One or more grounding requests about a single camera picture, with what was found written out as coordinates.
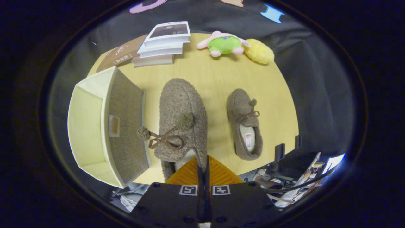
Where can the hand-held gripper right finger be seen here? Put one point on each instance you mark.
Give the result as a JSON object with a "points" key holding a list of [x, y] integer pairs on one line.
{"points": [[240, 205]]}

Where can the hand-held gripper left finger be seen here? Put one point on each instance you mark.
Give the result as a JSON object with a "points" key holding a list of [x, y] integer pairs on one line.
{"points": [[171, 205]]}

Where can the grey fabric storage box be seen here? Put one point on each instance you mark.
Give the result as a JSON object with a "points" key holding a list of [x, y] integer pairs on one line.
{"points": [[126, 126]]}

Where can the brown fuzzy shoe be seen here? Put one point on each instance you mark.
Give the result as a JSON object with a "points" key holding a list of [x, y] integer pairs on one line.
{"points": [[180, 101], [240, 104]]}

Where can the open laptop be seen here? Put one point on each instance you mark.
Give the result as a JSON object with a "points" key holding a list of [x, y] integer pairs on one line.
{"points": [[333, 162]]}

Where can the black table clamp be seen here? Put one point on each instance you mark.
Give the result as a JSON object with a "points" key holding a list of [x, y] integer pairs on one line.
{"points": [[279, 152], [297, 142]]}

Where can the pile of printed papers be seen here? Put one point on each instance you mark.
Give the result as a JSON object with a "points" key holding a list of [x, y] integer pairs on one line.
{"points": [[308, 179]]}

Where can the plain white book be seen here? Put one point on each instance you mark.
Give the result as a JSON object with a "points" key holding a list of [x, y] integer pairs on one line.
{"points": [[161, 50]]}

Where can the yellow plush toy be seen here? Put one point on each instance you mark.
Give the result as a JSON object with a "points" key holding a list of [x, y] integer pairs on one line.
{"points": [[259, 51]]}

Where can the brown book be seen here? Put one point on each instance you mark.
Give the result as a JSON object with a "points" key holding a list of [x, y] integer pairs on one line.
{"points": [[120, 53]]}

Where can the green pink plush toy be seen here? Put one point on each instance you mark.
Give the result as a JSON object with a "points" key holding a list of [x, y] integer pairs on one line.
{"points": [[224, 44]]}

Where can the white book portrait cover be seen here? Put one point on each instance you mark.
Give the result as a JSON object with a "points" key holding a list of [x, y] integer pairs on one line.
{"points": [[169, 31]]}

